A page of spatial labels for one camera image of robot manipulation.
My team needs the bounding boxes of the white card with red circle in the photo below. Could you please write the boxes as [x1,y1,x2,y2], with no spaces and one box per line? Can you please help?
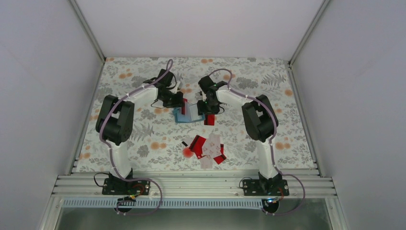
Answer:
[182,141,194,158]

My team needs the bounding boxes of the blue leather card holder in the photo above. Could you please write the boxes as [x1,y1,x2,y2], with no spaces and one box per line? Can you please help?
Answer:
[172,103,205,123]

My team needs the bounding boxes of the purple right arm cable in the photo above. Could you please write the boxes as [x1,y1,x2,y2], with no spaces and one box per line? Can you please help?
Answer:
[207,68,306,217]

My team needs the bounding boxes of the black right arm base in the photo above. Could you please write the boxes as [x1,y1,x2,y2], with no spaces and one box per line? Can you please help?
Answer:
[239,173,290,196]

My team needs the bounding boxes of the aluminium corner post right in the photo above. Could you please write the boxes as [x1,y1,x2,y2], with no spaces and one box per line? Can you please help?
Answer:
[288,0,331,68]

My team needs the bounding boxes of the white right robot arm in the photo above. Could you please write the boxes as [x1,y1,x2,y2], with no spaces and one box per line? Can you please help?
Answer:
[197,76,282,195]

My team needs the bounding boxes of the aluminium rail frame front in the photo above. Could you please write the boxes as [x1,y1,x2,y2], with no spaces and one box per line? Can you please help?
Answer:
[52,172,337,198]

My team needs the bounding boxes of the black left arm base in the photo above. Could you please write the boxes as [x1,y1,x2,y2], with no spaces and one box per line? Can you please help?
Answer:
[101,173,151,196]

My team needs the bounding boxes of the aluminium corner post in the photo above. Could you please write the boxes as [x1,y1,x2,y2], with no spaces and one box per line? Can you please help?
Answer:
[288,0,331,68]
[68,0,106,63]

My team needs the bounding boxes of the white floral card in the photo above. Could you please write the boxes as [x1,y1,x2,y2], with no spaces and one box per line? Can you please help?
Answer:
[202,134,221,158]

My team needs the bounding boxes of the red card with black stripe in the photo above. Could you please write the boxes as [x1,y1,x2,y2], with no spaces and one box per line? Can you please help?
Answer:
[189,135,206,159]

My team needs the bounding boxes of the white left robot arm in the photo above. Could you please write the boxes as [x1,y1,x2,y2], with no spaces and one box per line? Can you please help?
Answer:
[95,69,184,194]

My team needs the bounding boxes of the aluminium corner post left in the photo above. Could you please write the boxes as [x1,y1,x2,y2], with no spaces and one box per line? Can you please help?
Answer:
[68,0,106,63]

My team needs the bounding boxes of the white cable duct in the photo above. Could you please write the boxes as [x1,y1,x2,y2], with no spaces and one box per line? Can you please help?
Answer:
[62,197,263,209]

